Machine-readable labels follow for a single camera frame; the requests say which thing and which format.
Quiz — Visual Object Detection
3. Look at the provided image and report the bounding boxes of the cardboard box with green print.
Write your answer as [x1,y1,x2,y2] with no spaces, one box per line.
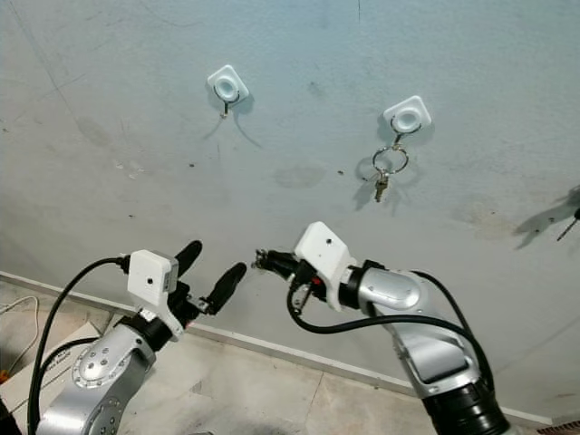
[0,322,114,427]

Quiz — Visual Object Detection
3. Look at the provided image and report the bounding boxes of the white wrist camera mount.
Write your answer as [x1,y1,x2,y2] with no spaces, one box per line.
[294,221,353,314]
[127,249,180,338]

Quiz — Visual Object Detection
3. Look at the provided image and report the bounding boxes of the thin white cable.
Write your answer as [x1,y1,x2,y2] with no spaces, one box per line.
[0,295,43,374]

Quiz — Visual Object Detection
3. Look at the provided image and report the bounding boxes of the white adhesive wall hook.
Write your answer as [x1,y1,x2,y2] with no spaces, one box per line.
[383,95,433,137]
[206,63,250,118]

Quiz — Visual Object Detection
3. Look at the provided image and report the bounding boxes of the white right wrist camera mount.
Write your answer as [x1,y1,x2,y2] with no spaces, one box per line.
[294,221,353,314]

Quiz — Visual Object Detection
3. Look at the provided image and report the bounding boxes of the small keys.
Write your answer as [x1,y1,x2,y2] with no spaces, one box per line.
[368,134,411,203]

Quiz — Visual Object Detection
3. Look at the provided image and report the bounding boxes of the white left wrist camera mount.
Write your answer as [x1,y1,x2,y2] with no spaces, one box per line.
[127,249,180,338]

